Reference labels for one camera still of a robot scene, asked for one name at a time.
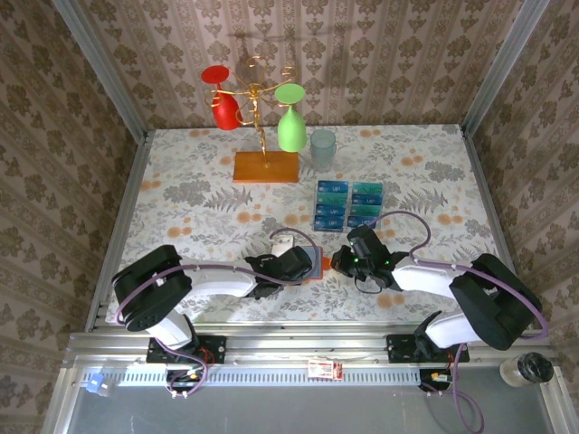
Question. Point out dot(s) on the orange card holder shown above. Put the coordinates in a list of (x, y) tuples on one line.
[(312, 262)]

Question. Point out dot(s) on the teal credit card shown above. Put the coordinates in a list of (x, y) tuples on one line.
[(332, 198), (367, 187), (367, 210)]

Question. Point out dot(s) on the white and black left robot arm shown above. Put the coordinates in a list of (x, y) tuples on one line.
[(217, 278)]

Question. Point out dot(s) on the floral patterned tablecloth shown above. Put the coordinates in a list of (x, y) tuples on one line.
[(316, 307)]

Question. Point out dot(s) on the red and white sticker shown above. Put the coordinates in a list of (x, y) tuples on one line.
[(323, 368)]

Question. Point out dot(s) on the clear bluish tumbler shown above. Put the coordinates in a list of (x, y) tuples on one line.
[(322, 151)]

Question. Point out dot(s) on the grey metal shelf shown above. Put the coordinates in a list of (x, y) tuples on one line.
[(294, 411)]

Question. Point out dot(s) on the green plastic wine glass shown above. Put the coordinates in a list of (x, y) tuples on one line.
[(290, 131)]

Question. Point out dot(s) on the red plastic wine glass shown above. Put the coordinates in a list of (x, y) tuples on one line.
[(225, 113)]

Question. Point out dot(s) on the jar with black lid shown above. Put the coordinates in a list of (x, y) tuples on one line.
[(536, 366)]

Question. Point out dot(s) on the aluminium mounting rail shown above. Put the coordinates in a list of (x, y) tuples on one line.
[(307, 346)]

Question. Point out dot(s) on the aluminium table side rail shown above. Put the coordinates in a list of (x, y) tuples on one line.
[(490, 203), (126, 203)]

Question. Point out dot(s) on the aluminium frame post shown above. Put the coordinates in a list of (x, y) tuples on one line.
[(501, 68), (102, 68)]

